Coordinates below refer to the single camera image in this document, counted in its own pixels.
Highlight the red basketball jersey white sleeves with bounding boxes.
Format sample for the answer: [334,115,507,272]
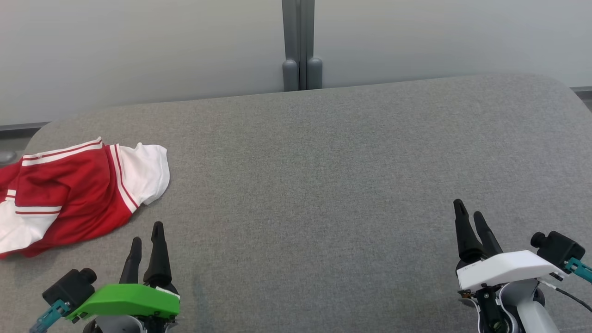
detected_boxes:
[0,137,170,259]

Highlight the grey partition base rail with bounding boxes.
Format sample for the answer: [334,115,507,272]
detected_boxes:
[0,122,49,138]
[571,86,592,109]

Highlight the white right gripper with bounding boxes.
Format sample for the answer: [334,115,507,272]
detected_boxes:
[453,199,566,333]

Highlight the grey partition post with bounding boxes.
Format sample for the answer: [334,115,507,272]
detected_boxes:
[281,0,323,92]

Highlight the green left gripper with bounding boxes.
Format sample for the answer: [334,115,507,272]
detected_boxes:
[67,222,181,333]

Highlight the black cable with teal plug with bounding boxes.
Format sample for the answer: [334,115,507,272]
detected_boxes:
[539,258,592,313]
[30,300,70,333]

